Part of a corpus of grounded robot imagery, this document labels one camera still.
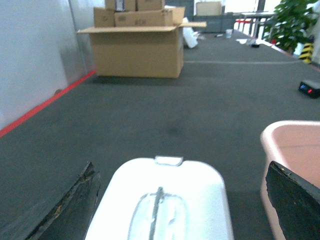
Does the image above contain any white paper cup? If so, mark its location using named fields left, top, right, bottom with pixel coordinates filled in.
left=225, top=29, right=233, bottom=39

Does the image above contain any small cardboard box middle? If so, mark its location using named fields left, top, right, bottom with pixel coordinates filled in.
left=114, top=9, right=174, bottom=27

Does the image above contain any small cardboard box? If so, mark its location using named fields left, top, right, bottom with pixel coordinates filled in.
left=93, top=7, right=115, bottom=28
left=114, top=9, right=174, bottom=27

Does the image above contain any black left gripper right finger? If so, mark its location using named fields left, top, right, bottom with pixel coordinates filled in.
left=265, top=161, right=320, bottom=240

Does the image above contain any small cardboard box left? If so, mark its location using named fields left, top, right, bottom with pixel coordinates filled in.
left=93, top=7, right=115, bottom=28

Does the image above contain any white box lid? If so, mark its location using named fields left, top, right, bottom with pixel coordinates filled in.
left=86, top=156, right=234, bottom=240

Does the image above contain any green potted plant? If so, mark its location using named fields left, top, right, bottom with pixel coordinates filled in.
left=263, top=0, right=319, bottom=53

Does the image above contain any pink plastic box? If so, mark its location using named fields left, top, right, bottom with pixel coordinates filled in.
left=260, top=120, right=320, bottom=240

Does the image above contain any large cardboard box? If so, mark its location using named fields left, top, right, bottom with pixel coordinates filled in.
left=77, top=7, right=207, bottom=79

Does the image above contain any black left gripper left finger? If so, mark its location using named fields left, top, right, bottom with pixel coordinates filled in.
left=27, top=162, right=101, bottom=240

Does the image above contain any black battery device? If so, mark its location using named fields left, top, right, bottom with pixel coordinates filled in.
left=298, top=79, right=320, bottom=99

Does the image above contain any yellow black striped bollard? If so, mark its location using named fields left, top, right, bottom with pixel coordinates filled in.
left=299, top=42, right=314, bottom=64

